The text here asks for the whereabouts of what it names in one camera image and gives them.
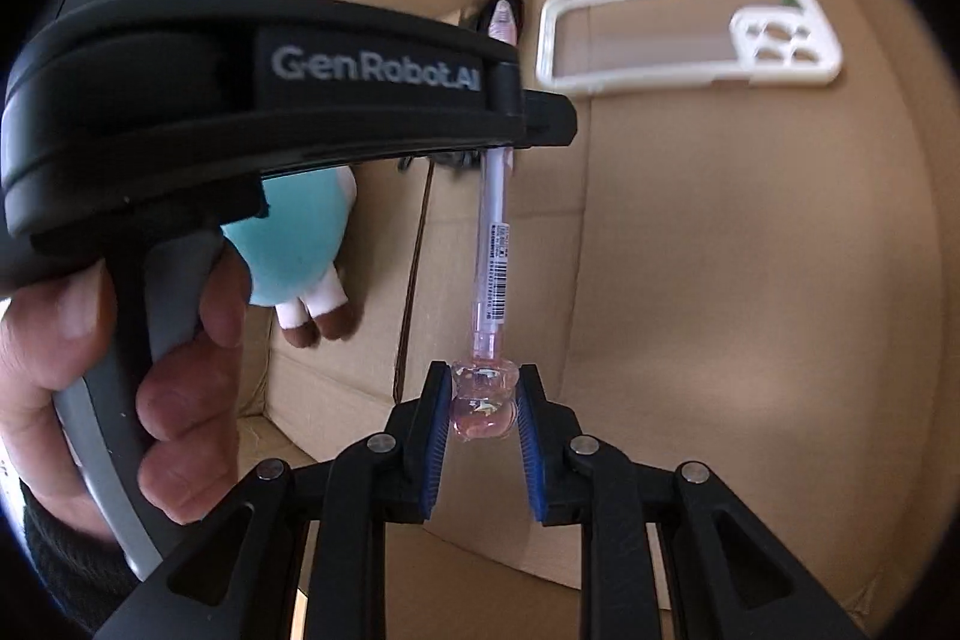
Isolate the person's left hand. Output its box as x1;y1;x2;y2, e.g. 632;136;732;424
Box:
0;246;252;532

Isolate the cardboard box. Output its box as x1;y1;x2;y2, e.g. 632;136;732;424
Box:
236;0;935;640

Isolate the person's left forearm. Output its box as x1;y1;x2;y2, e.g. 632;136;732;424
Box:
15;482;143;611

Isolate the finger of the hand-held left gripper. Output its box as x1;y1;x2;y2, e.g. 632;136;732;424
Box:
517;85;580;154

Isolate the white clear phone case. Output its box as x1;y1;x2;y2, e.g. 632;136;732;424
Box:
536;0;845;97

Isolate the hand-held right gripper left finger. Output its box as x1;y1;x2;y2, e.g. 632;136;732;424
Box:
94;361;458;640

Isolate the pink pen with clear topper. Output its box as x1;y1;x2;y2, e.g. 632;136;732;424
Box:
450;0;522;446

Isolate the green-haired pig plush toy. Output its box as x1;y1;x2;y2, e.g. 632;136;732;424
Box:
221;164;362;350

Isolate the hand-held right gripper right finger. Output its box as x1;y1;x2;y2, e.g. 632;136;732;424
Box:
516;364;871;640

